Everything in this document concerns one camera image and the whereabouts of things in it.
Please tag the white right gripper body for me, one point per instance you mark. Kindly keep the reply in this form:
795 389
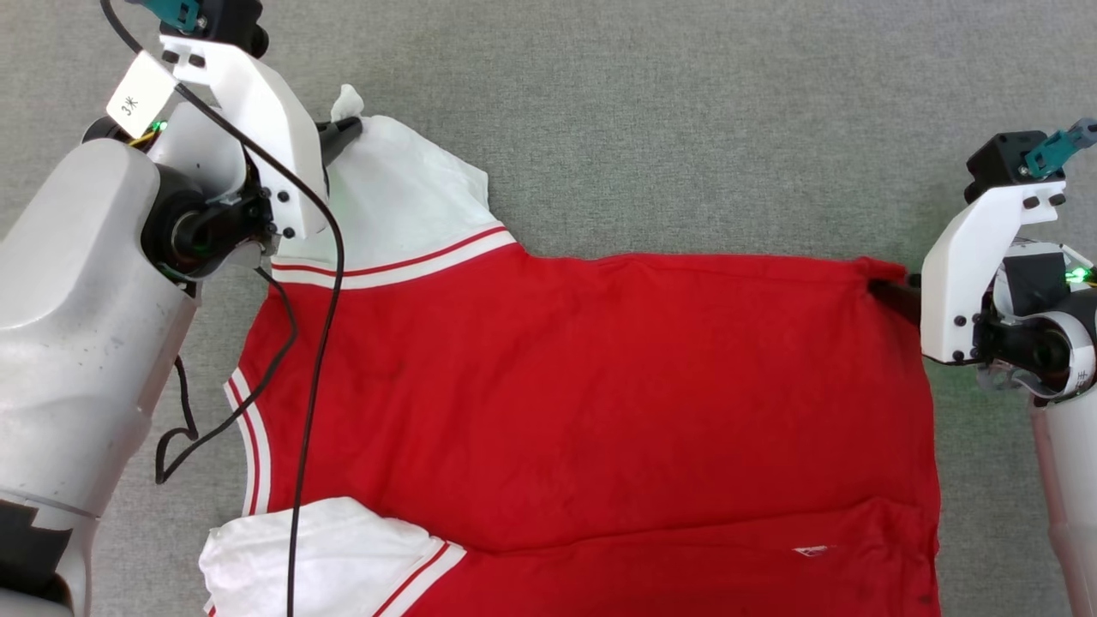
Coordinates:
968 274

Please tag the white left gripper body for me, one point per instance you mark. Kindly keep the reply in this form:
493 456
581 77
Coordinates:
257 111

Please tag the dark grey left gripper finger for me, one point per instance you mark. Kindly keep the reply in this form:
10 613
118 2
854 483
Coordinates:
341 137

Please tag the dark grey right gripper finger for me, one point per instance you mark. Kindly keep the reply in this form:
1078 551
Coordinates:
896 300

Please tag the red and white jersey shirt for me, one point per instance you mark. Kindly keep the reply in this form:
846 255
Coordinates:
600 403

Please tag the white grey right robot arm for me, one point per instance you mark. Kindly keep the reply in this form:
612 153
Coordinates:
1067 446

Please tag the white paper label tag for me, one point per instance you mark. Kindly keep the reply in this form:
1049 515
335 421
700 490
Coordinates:
140 96

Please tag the grey fabric sofa cushion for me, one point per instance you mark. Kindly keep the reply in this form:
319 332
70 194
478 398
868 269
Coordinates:
686 128

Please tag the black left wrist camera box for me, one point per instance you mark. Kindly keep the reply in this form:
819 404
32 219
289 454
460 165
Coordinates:
233 24

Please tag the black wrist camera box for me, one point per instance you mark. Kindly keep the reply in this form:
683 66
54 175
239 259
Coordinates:
233 24
998 167

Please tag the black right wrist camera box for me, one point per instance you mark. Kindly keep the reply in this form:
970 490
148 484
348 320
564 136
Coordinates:
998 167

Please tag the teal left camera connector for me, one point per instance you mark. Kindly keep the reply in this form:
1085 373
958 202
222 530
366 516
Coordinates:
176 10

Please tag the teal camera connector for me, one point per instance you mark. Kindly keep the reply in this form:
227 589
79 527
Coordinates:
176 10
1058 146

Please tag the teal right camera connector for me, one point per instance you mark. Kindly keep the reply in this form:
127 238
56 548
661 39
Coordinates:
1058 146

